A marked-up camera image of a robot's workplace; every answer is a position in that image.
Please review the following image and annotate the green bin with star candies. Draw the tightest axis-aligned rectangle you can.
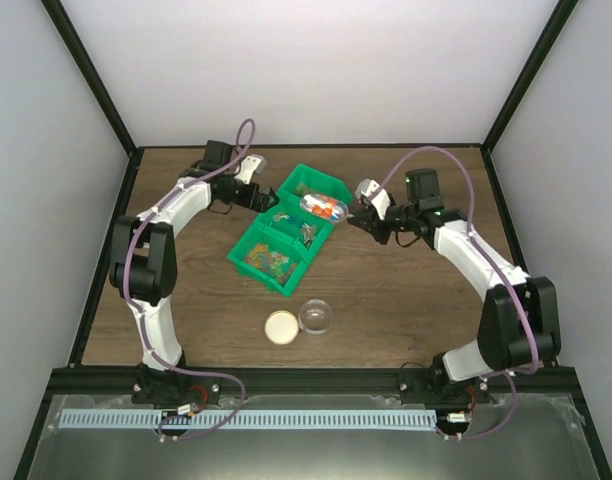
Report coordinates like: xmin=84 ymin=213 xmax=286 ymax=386
xmin=227 ymin=224 xmax=311 ymax=297

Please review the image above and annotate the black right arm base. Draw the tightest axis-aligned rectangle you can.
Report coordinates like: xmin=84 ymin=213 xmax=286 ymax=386
xmin=396 ymin=353 xmax=480 ymax=404

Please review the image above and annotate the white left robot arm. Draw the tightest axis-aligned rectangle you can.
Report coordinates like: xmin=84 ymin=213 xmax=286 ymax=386
xmin=109 ymin=155 xmax=279 ymax=404

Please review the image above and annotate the clear glass jar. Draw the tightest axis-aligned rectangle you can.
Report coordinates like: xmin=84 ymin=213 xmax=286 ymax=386
xmin=297 ymin=299 xmax=334 ymax=335

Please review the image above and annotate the silver metal scoop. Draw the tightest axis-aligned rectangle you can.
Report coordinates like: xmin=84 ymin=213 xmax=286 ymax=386
xmin=299 ymin=193 xmax=354 ymax=224

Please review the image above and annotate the green bin with popsicle candies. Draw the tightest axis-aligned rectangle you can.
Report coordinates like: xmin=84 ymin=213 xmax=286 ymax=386
xmin=278 ymin=164 xmax=353 ymax=207

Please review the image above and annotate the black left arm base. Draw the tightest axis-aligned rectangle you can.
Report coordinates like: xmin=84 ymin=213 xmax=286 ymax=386
xmin=132 ymin=364 xmax=221 ymax=406

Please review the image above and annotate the light blue slotted cable duct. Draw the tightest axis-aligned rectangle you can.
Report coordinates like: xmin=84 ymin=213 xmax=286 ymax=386
xmin=58 ymin=409 xmax=437 ymax=431

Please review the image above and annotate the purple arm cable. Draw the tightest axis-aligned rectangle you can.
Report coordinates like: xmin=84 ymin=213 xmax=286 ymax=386
xmin=122 ymin=117 xmax=259 ymax=444
xmin=378 ymin=145 xmax=543 ymax=442

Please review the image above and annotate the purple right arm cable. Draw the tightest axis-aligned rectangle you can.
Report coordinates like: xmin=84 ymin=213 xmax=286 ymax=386
xmin=378 ymin=145 xmax=543 ymax=442

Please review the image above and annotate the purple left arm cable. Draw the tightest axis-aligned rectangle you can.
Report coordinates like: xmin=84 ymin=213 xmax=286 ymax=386
xmin=122 ymin=117 xmax=259 ymax=444

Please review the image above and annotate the cream jar lid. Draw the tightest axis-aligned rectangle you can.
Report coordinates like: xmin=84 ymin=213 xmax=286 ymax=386
xmin=264 ymin=310 xmax=300 ymax=345

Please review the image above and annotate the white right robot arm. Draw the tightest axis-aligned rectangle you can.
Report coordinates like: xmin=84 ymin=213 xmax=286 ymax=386
xmin=349 ymin=169 xmax=561 ymax=403

